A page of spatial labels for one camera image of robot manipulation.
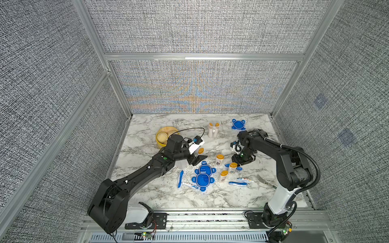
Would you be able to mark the orange cap bottle small back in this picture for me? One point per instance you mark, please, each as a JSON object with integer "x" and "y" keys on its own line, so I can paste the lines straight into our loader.
{"x": 215, "y": 131}

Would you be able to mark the dark blue bowl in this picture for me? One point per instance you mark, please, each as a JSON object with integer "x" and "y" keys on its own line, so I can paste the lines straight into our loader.
{"x": 263, "y": 132}

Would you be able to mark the blue lid back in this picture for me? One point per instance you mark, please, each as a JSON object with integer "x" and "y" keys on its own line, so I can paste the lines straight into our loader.
{"x": 238, "y": 124}

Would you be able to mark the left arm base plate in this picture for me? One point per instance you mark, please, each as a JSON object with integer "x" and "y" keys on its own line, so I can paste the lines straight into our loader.
{"x": 158, "y": 221}

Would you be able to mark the yellow bamboo steamer basket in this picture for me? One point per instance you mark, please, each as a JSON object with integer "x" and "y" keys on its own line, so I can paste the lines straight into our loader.
{"x": 169, "y": 130}

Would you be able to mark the blue lid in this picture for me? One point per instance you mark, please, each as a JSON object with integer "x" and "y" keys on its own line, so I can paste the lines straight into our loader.
{"x": 205, "y": 169}
{"x": 202, "y": 181}
{"x": 238, "y": 124}

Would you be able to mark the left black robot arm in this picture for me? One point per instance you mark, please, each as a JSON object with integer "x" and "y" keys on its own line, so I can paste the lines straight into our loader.
{"x": 110, "y": 208}

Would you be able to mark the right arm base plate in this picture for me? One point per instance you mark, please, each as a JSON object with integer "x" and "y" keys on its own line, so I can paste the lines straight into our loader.
{"x": 257, "y": 221}

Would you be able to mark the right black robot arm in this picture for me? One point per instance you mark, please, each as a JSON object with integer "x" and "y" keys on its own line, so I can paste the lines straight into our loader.
{"x": 296, "y": 171}

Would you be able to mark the clear container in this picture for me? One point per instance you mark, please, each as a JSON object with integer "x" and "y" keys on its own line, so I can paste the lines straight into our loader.
{"x": 181, "y": 165}
{"x": 213, "y": 126}

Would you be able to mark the toothpaste tube right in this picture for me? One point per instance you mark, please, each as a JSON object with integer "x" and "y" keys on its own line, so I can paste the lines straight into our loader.
{"x": 245, "y": 180}

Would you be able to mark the toothpaste tube front left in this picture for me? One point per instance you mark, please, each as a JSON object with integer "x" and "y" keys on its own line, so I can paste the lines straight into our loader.
{"x": 189, "y": 185}

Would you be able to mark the clear container back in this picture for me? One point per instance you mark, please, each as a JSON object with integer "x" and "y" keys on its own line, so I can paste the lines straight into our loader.
{"x": 213, "y": 126}

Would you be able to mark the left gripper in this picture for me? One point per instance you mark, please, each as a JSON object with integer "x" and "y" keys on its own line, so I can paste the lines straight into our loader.
{"x": 193, "y": 160}

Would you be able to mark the clear container front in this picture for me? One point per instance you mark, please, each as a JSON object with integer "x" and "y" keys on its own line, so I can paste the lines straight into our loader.
{"x": 181, "y": 165}

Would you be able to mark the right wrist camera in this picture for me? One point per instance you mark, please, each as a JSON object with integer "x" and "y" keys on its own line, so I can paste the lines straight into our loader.
{"x": 236, "y": 147}

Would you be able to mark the green handled fork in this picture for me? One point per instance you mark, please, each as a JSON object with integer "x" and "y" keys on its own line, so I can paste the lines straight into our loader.
{"x": 262, "y": 180}

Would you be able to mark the blue lid upper centre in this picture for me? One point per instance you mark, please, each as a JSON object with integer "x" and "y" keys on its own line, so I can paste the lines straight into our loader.
{"x": 205, "y": 169}

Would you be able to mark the left steamed bun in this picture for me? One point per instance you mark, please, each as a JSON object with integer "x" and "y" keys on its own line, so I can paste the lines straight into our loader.
{"x": 162, "y": 137}

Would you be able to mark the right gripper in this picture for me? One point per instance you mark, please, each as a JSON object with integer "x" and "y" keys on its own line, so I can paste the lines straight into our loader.
{"x": 234, "y": 158}

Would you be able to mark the orange cap bottle front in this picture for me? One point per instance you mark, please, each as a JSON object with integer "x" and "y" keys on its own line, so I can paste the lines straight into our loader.
{"x": 223, "y": 176}

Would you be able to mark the blue lid lower centre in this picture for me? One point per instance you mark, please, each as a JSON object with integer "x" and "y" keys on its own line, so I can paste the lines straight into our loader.
{"x": 202, "y": 181}

